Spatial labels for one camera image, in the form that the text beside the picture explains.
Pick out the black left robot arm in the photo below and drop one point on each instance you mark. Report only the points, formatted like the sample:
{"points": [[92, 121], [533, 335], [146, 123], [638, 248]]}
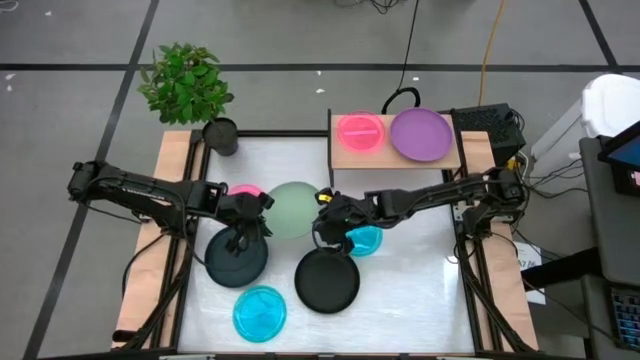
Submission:
{"points": [[145, 192]]}

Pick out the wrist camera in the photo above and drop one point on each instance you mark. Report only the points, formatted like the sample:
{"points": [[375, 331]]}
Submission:
{"points": [[332, 235], [242, 240]]}

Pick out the wooden shelf black frame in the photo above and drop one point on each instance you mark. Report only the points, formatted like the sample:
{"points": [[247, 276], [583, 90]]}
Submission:
{"points": [[365, 160]]}

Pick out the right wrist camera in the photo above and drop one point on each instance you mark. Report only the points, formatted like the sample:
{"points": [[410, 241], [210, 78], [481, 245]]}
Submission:
{"points": [[332, 235]]}

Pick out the dark keyboard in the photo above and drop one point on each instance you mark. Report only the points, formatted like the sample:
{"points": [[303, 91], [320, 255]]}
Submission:
{"points": [[627, 320]]}

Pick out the white paper sheet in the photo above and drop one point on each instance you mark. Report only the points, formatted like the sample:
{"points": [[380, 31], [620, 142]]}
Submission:
{"points": [[527, 260]]}

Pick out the tablet with blue screen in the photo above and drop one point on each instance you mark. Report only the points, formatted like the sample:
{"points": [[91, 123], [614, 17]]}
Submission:
{"points": [[627, 152]]}

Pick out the white plastic bin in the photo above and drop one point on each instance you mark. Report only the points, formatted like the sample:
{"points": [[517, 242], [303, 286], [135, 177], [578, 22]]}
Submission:
{"points": [[612, 105]]}

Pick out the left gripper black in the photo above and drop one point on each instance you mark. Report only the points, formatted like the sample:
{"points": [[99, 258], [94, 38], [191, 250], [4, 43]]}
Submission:
{"points": [[242, 210]]}

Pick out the green leafy plant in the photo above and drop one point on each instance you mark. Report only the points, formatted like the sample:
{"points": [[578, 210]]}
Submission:
{"points": [[185, 85]]}

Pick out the black plant pot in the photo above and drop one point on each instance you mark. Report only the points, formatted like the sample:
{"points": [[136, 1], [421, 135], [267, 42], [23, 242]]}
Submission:
{"points": [[220, 137]]}

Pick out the wooden side board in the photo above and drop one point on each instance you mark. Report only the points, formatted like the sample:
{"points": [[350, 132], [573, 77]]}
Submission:
{"points": [[505, 290], [170, 155]]}

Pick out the black computer box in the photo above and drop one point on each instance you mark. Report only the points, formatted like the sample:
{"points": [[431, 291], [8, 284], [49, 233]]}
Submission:
{"points": [[482, 127]]}

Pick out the dark teal plate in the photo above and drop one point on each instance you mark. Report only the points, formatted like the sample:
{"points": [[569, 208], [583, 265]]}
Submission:
{"points": [[235, 270]]}

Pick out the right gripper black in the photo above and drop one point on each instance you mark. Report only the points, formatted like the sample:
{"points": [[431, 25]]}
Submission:
{"points": [[350, 210]]}

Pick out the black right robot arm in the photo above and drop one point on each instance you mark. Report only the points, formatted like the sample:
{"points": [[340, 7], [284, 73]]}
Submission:
{"points": [[435, 192]]}

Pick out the black table frame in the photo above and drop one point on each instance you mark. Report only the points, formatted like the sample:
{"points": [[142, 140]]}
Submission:
{"points": [[280, 133]]}

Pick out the purple plate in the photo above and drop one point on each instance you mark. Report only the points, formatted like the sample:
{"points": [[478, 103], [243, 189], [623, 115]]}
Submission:
{"points": [[421, 135]]}

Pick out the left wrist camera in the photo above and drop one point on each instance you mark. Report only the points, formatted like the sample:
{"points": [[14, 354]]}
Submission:
{"points": [[242, 240]]}

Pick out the black plate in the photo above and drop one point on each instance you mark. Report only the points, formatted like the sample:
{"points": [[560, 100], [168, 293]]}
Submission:
{"points": [[327, 285]]}

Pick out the grey desk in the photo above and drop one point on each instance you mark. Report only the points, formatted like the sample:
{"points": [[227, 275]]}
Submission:
{"points": [[605, 240]]}

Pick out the pale green plate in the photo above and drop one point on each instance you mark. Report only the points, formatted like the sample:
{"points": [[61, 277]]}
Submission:
{"points": [[292, 210]]}

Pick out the translucent pink plate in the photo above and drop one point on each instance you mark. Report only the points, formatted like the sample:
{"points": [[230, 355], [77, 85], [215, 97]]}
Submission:
{"points": [[350, 142], [244, 189]]}

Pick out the translucent cyan plate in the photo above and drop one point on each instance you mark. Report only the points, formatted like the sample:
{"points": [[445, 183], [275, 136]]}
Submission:
{"points": [[259, 315], [370, 242]]}

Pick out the yellow tape marker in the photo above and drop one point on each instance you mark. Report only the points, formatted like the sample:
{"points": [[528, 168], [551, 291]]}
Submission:
{"points": [[325, 198]]}

